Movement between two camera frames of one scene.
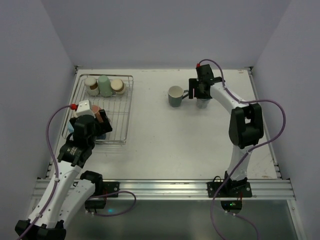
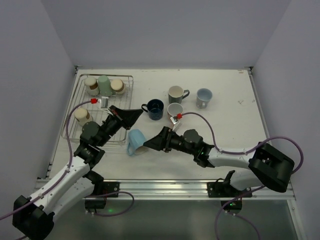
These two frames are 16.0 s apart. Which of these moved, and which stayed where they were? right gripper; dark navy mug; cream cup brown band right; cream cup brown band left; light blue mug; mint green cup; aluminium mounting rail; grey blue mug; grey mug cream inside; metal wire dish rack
Moved: right gripper; light blue mug; dark navy mug
Stayed: cream cup brown band left; grey blue mug; metal wire dish rack; grey mug cream inside; aluminium mounting rail; cream cup brown band right; mint green cup
